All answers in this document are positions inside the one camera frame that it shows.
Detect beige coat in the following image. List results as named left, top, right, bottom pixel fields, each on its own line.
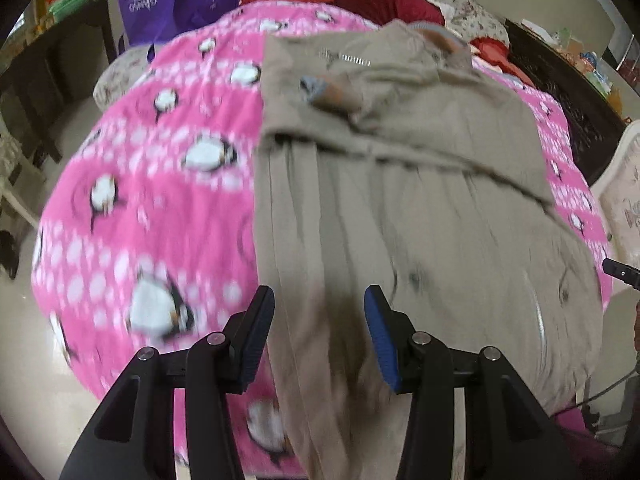
left=250, top=19, right=606, bottom=480

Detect black cable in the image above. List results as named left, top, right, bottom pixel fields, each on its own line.
left=550, top=365, right=640, bottom=417

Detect dark wooden table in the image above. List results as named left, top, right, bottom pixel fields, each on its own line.
left=0, top=0, right=118, bottom=163

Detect dark maroon cloth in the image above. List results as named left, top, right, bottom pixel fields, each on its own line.
left=555, top=410, right=640, bottom=480

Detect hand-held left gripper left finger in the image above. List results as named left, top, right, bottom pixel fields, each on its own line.
left=60, top=285, right=277, bottom=480

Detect pink penguin print blanket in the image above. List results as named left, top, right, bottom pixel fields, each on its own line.
left=31, top=0, right=616, bottom=480

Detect floral pillow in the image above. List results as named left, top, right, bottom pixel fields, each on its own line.
left=92, top=47, right=156, bottom=111

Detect green plastic container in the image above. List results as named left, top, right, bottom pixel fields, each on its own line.
left=50, top=0, right=93, bottom=20

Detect red cloth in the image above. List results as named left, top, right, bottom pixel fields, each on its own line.
left=470, top=37, right=533, bottom=86

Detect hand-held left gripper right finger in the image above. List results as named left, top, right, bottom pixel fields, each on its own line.
left=364, top=285, right=583, bottom=480

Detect dark red velvet cushion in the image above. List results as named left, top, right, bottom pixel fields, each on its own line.
left=335, top=0, right=446, bottom=28

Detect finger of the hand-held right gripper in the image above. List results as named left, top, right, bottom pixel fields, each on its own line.
left=602, top=258, right=640, bottom=291

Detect cream upholstered chair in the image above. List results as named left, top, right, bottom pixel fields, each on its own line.
left=590, top=120, right=640, bottom=306

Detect dark carved wooden cabinet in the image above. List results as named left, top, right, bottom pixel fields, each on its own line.
left=505, top=17, right=628, bottom=186

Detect white plastic chair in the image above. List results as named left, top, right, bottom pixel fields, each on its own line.
left=0, top=115, right=41, bottom=231

